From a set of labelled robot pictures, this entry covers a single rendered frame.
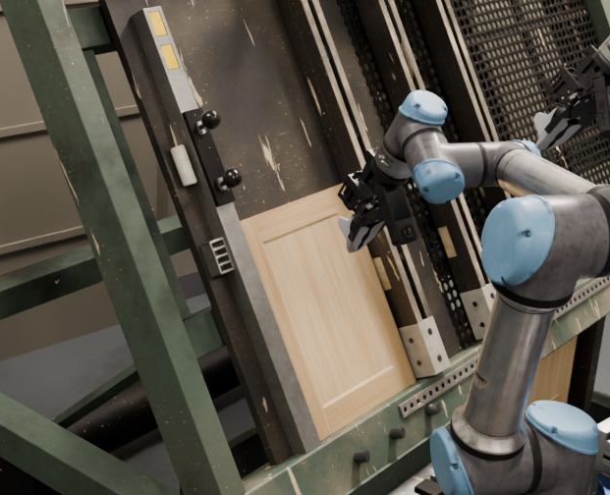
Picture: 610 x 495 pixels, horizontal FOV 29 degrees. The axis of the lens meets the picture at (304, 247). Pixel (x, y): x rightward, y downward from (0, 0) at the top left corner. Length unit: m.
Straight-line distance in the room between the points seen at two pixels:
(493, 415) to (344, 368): 0.85
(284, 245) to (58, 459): 0.67
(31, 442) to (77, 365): 1.97
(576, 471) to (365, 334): 0.86
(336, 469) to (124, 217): 0.69
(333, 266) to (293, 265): 0.12
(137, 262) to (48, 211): 2.37
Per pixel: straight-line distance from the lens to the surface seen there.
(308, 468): 2.37
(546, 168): 1.82
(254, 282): 2.35
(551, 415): 1.87
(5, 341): 4.63
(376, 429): 2.53
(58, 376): 4.52
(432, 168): 1.88
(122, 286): 2.20
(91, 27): 2.38
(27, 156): 4.40
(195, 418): 2.19
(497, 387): 1.69
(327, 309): 2.52
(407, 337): 2.68
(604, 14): 3.86
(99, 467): 2.53
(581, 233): 1.55
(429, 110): 1.94
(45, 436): 2.65
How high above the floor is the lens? 2.18
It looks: 22 degrees down
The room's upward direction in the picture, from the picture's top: 3 degrees clockwise
